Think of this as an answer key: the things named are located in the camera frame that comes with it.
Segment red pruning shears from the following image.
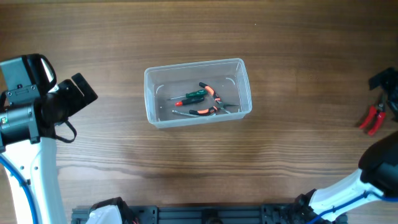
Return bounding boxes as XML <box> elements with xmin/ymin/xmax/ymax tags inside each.
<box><xmin>359</xmin><ymin>92</ymin><xmax>386</xmax><ymax>136</ymax></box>

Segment silver socket wrench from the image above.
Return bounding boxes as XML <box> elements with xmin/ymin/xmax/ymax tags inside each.
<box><xmin>172</xmin><ymin>110</ymin><xmax>216</xmax><ymax>118</ymax></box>

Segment red black screwdriver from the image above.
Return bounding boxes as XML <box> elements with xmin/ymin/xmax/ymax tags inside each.
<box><xmin>157</xmin><ymin>97</ymin><xmax>205</xmax><ymax>107</ymax></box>

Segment green handled screwdriver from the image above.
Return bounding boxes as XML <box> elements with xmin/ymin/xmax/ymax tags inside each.
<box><xmin>169</xmin><ymin>90</ymin><xmax>208</xmax><ymax>100</ymax></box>

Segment orange black needle-nose pliers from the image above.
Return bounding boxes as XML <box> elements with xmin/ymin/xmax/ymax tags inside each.
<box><xmin>189</xmin><ymin>82</ymin><xmax>239</xmax><ymax>116</ymax></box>

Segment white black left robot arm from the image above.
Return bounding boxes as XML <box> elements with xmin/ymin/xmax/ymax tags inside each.
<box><xmin>1</xmin><ymin>54</ymin><xmax>98</xmax><ymax>223</ymax></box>

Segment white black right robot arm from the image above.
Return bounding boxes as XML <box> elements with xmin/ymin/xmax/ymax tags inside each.
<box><xmin>287</xmin><ymin>67</ymin><xmax>397</xmax><ymax>224</ymax></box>

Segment clear plastic container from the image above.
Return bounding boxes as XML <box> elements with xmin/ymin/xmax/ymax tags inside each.
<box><xmin>144</xmin><ymin>58</ymin><xmax>252</xmax><ymax>128</ymax></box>

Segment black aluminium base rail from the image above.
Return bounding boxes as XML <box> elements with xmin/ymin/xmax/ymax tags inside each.
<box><xmin>71</xmin><ymin>197</ymin><xmax>348</xmax><ymax>224</ymax></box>

